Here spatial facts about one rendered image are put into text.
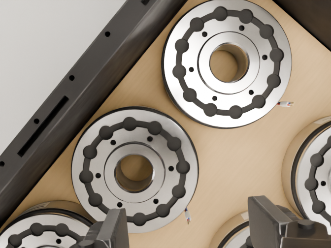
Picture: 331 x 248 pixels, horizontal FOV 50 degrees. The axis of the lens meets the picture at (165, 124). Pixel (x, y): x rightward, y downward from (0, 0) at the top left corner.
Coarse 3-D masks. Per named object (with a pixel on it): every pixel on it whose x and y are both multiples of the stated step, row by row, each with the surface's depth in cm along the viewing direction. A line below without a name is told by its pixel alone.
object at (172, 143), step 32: (96, 128) 28; (128, 128) 28; (160, 128) 28; (96, 160) 28; (192, 160) 28; (96, 192) 28; (160, 192) 28; (192, 192) 28; (128, 224) 28; (160, 224) 28
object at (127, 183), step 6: (120, 162) 31; (120, 168) 31; (120, 174) 30; (150, 174) 31; (120, 180) 29; (126, 180) 30; (144, 180) 31; (150, 180) 29; (126, 186) 29; (132, 186) 29; (138, 186) 29; (144, 186) 28
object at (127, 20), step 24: (144, 0) 22; (120, 24) 21; (96, 48) 21; (120, 48) 21; (72, 72) 21; (96, 72) 21; (48, 96) 21; (72, 96) 21; (48, 120) 22; (24, 144) 21; (0, 168) 21; (0, 192) 21
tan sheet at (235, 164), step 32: (192, 0) 30; (256, 0) 30; (288, 32) 31; (160, 64) 31; (224, 64) 31; (320, 64) 31; (128, 96) 31; (160, 96) 31; (288, 96) 31; (320, 96) 31; (192, 128) 31; (256, 128) 31; (288, 128) 31; (64, 160) 31; (128, 160) 31; (224, 160) 31; (256, 160) 31; (32, 192) 31; (64, 192) 31; (224, 192) 32; (256, 192) 32; (192, 224) 32
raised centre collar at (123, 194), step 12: (132, 144) 27; (144, 144) 28; (108, 156) 28; (120, 156) 27; (144, 156) 28; (156, 156) 28; (108, 168) 28; (156, 168) 28; (108, 180) 28; (156, 180) 28; (120, 192) 28; (132, 192) 28; (144, 192) 28; (156, 192) 28
